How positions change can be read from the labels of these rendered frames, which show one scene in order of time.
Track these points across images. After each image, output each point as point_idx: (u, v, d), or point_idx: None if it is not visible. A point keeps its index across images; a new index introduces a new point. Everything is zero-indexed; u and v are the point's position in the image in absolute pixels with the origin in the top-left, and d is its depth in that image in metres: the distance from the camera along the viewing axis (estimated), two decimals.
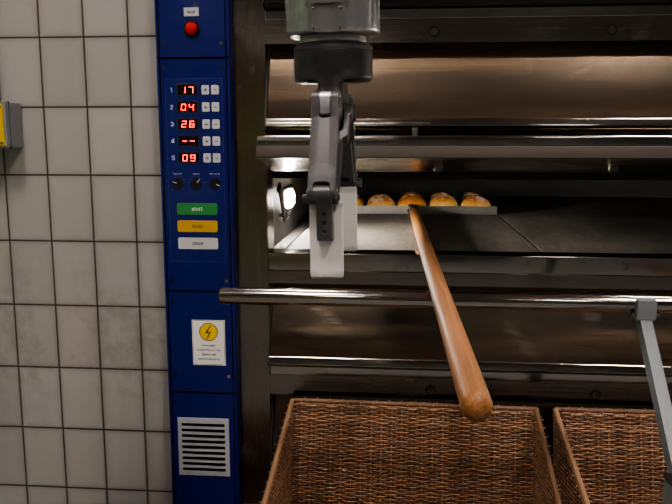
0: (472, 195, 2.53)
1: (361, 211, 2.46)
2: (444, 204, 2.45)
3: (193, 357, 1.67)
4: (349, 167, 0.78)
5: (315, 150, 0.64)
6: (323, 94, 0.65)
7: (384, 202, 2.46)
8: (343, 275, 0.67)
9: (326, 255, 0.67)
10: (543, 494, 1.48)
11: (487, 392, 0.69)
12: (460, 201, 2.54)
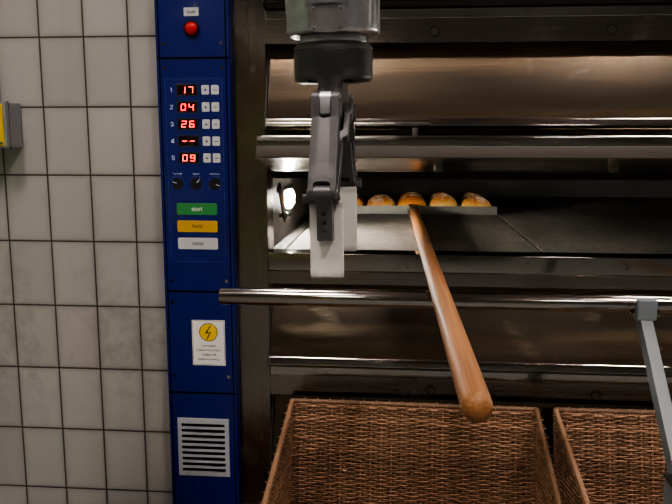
0: (472, 195, 2.53)
1: (361, 211, 2.46)
2: (444, 204, 2.45)
3: (193, 357, 1.67)
4: (349, 167, 0.78)
5: (315, 150, 0.64)
6: (323, 94, 0.65)
7: (384, 202, 2.46)
8: (343, 275, 0.67)
9: (326, 255, 0.67)
10: (543, 495, 1.48)
11: (488, 393, 0.69)
12: (460, 201, 2.54)
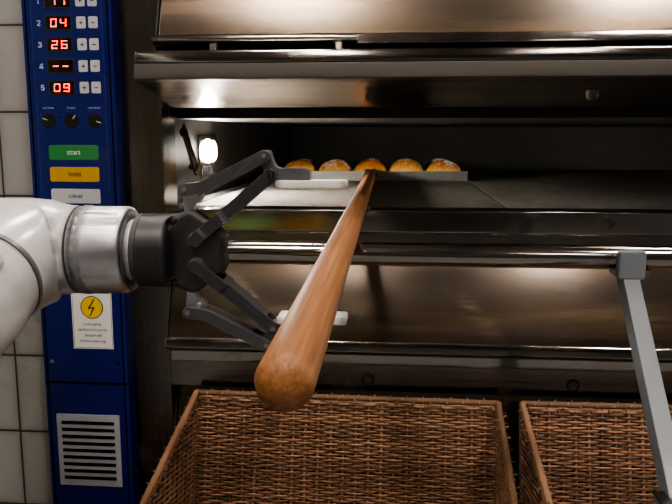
0: (440, 160, 2.21)
1: (311, 177, 2.13)
2: (407, 169, 2.12)
3: (73, 339, 1.35)
4: (253, 197, 0.73)
5: (235, 330, 0.77)
6: (188, 315, 0.76)
7: (338, 167, 2.14)
8: (343, 322, 0.73)
9: None
10: None
11: (309, 356, 0.36)
12: (426, 167, 2.21)
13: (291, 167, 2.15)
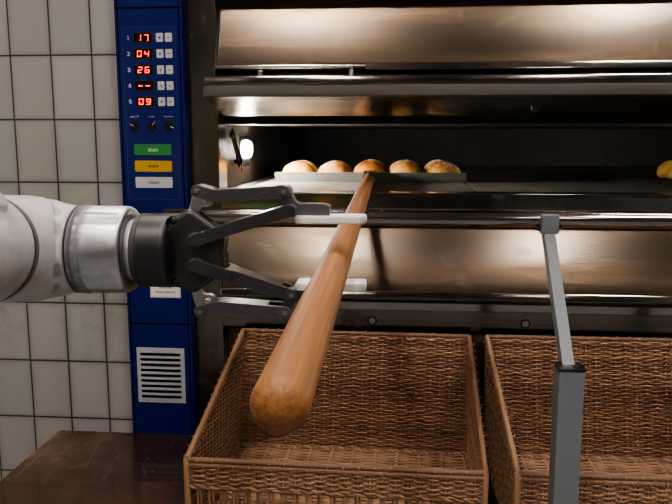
0: (439, 161, 2.20)
1: (310, 178, 2.13)
2: (406, 170, 2.12)
3: (150, 290, 1.79)
4: (266, 224, 0.73)
5: (252, 311, 0.76)
6: (202, 314, 0.76)
7: (337, 168, 2.14)
8: (363, 289, 0.73)
9: (345, 288, 0.74)
10: (470, 409, 1.60)
11: (304, 379, 0.36)
12: (425, 168, 2.21)
13: (290, 168, 2.15)
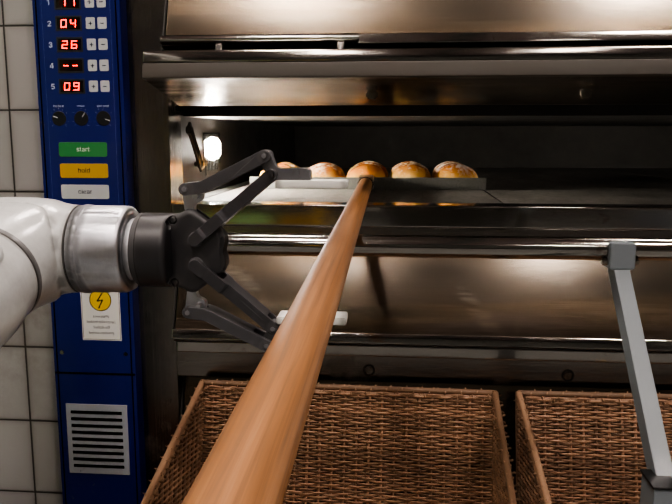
0: (452, 164, 1.80)
1: None
2: (411, 175, 1.72)
3: (82, 331, 1.38)
4: (254, 197, 0.73)
5: (235, 330, 0.77)
6: (188, 314, 0.76)
7: (326, 172, 1.73)
8: (343, 322, 0.73)
9: None
10: (499, 496, 1.19)
11: None
12: (435, 172, 1.81)
13: None
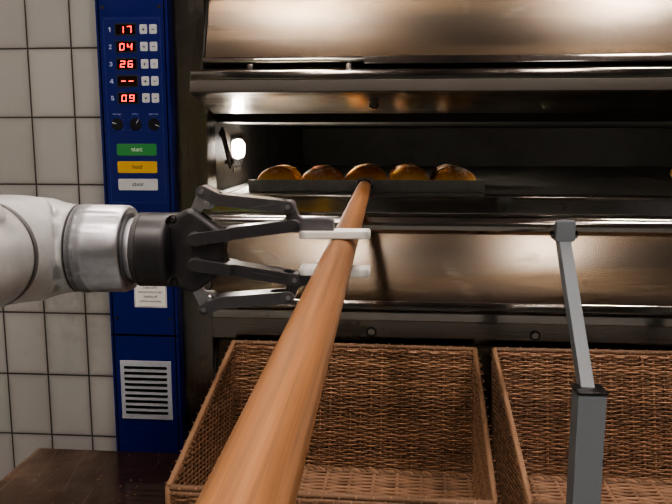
0: (451, 166, 1.80)
1: (292, 187, 1.73)
2: (410, 178, 1.72)
3: (134, 299, 1.67)
4: (268, 235, 0.73)
5: (255, 302, 0.76)
6: (207, 312, 0.76)
7: (325, 175, 1.73)
8: (367, 275, 0.73)
9: None
10: (476, 429, 1.49)
11: None
12: (433, 175, 1.81)
13: (267, 175, 1.74)
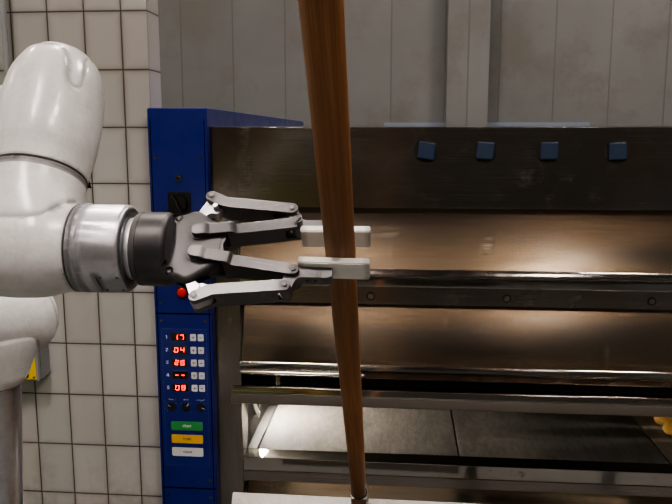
0: None
1: (279, 503, 1.58)
2: None
3: None
4: (270, 231, 0.75)
5: (249, 301, 0.72)
6: (196, 307, 0.71)
7: None
8: (367, 262, 0.71)
9: (347, 271, 0.73)
10: None
11: None
12: None
13: None
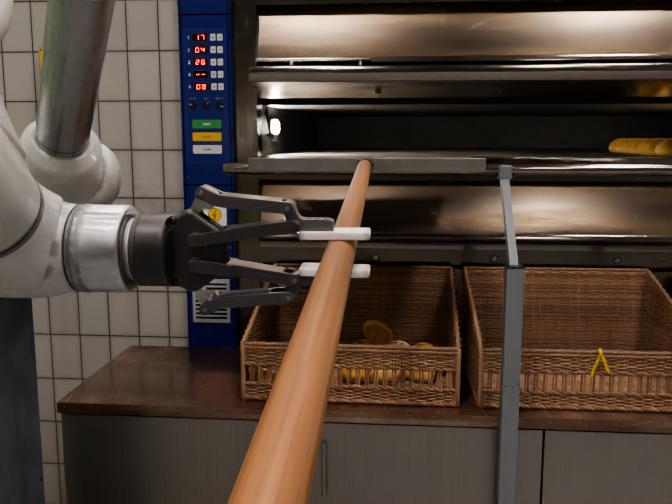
0: None
1: (292, 166, 1.72)
2: None
3: None
4: (267, 235, 0.73)
5: (256, 301, 0.76)
6: (208, 311, 0.76)
7: None
8: (367, 275, 0.73)
9: None
10: (450, 319, 2.11)
11: None
12: None
13: None
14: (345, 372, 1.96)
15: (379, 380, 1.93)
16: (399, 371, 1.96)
